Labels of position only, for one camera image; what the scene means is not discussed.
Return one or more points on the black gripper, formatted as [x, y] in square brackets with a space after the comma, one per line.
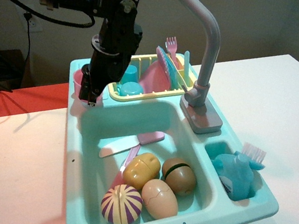
[103, 69]

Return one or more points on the pink toy cup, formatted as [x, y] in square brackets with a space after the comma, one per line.
[77, 75]

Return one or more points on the blue toy cup lying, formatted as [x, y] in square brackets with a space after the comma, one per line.
[129, 89]

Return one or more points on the blue toy cup upright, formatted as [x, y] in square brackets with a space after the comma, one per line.
[130, 75]

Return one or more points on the teal toy sink unit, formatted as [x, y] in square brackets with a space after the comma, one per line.
[89, 176]

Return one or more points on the yellow dish rack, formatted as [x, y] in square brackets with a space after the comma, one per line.
[142, 62]

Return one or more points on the pink toy plate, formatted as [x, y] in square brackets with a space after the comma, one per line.
[154, 79]

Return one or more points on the blue toy plate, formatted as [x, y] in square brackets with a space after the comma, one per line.
[168, 66]

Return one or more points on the pink toy fork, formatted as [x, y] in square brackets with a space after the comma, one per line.
[171, 46]

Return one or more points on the yellow toy potato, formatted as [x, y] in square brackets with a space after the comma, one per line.
[141, 169]

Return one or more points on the pink toy spatula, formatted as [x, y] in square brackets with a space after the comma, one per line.
[118, 180]

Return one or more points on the red cloth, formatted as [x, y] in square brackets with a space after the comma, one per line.
[34, 99]

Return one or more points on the grey toy faucet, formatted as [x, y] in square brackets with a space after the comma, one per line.
[197, 108]

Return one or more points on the brown toy kiwi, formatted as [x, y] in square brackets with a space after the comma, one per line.
[179, 176]

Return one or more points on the purple striped toy onion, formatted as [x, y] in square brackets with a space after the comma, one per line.
[121, 205]

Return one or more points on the toy cracked egg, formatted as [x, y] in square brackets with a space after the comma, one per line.
[159, 199]

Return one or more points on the blue toy soap bottle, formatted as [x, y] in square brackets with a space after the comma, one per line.
[235, 172]

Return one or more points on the blue dish brush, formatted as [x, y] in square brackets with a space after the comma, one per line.
[254, 154]

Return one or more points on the white toy knife pink handle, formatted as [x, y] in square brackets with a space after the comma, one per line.
[128, 142]

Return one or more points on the white wall outlet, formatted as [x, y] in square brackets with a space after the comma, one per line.
[31, 23]

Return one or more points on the blue toy utensil handle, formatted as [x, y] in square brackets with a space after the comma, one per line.
[186, 66]

